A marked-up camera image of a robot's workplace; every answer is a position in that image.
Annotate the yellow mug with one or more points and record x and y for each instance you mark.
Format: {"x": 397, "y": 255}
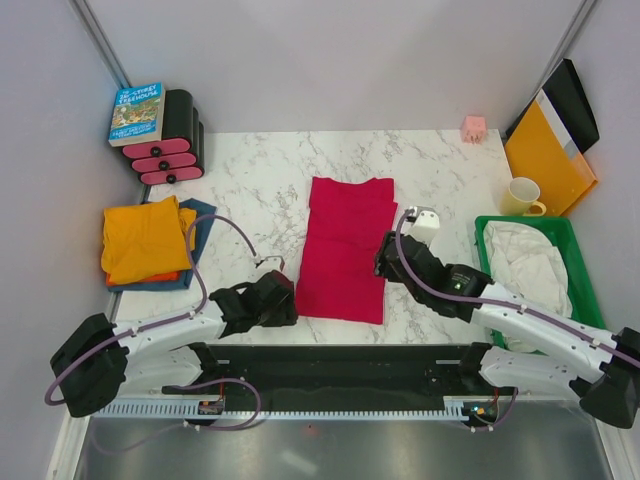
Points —
{"x": 522, "y": 199}

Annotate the green plastic bin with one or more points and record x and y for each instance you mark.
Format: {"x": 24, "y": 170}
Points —
{"x": 561, "y": 234}

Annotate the blue folded t-shirt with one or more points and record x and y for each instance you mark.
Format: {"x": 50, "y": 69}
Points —
{"x": 200, "y": 237}

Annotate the pink cube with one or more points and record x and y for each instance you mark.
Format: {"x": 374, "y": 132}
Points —
{"x": 473, "y": 129}

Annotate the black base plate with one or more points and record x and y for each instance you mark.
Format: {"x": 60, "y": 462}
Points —
{"x": 431, "y": 370}

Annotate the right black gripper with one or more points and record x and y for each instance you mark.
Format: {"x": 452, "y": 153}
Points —
{"x": 381, "y": 266}

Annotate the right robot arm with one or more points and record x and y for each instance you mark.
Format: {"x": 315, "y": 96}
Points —
{"x": 593, "y": 367}

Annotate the red t-shirt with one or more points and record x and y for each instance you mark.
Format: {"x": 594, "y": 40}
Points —
{"x": 346, "y": 226}

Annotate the orange folder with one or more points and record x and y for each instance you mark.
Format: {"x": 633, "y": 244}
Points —
{"x": 542, "y": 150}

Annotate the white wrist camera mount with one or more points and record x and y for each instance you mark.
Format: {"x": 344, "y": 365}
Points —
{"x": 270, "y": 263}

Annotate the white slotted cable duct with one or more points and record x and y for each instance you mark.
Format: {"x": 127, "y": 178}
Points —
{"x": 450, "y": 409}

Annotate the blue treehouse book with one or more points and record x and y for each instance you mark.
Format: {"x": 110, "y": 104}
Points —
{"x": 137, "y": 115}

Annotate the yellow folded t-shirt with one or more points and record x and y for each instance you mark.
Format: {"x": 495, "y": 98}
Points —
{"x": 144, "y": 241}

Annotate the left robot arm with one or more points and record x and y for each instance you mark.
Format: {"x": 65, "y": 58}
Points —
{"x": 102, "y": 361}

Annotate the orange folded t-shirt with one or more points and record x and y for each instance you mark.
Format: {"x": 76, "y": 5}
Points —
{"x": 164, "y": 277}

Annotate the white crumpled t-shirt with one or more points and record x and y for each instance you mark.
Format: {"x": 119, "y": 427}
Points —
{"x": 523, "y": 259}

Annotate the black pink drawer organizer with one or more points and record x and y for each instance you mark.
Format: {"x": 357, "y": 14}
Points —
{"x": 179, "y": 154}

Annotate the black white folder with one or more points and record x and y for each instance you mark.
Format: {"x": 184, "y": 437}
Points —
{"x": 566, "y": 94}

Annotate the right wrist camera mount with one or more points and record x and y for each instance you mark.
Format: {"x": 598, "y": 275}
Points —
{"x": 424, "y": 224}

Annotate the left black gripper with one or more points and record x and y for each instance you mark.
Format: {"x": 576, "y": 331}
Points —
{"x": 287, "y": 314}

